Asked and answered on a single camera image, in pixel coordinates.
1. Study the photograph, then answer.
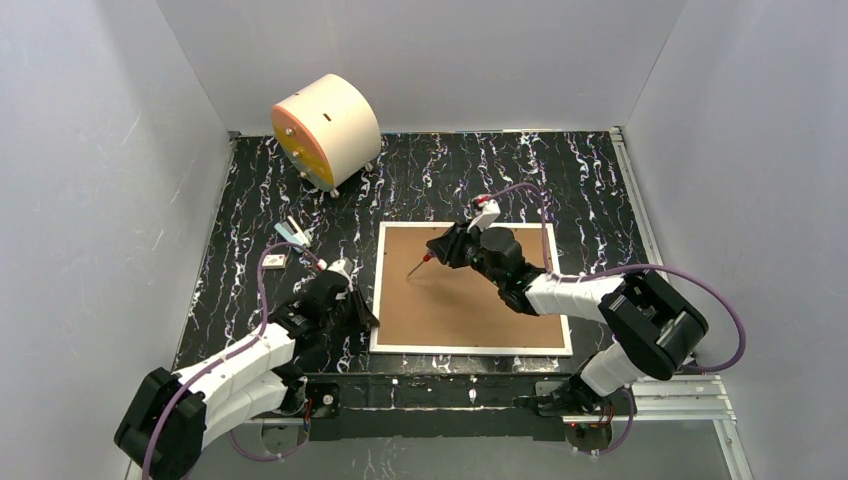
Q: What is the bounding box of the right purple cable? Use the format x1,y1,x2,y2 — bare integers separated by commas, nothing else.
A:
473,183,747,458

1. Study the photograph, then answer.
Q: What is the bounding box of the cylindrical beige drawer cabinet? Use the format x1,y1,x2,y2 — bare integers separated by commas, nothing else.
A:
270,74,382,198

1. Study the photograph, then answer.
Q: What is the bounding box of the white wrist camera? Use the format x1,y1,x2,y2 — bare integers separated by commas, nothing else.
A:
468,194,501,231
318,258,355,283

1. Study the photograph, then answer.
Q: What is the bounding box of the blue red screwdriver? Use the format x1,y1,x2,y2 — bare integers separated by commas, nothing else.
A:
406,252,434,278

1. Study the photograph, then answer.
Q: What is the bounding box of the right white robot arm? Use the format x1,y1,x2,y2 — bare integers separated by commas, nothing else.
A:
426,223,709,417

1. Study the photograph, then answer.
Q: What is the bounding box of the white picture frame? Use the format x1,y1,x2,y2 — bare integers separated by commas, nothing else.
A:
369,221,573,357

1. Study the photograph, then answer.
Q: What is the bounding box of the light blue stapler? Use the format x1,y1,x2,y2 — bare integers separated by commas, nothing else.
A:
274,216,312,248

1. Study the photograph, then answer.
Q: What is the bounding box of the purple cable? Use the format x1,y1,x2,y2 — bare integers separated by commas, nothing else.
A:
473,183,747,458
140,241,329,480

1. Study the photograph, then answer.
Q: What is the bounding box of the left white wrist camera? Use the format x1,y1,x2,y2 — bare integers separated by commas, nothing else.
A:
318,258,355,283

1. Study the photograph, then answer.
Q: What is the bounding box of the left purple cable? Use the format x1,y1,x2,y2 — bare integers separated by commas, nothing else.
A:
140,241,329,480

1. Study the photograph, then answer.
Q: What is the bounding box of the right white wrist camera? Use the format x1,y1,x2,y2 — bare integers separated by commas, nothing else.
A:
468,194,501,231

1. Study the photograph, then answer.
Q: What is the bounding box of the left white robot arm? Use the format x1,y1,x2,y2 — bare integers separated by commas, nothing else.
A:
114,269,379,479

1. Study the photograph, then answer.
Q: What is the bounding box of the white staple box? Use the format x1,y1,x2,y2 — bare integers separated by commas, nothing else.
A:
261,254,287,269

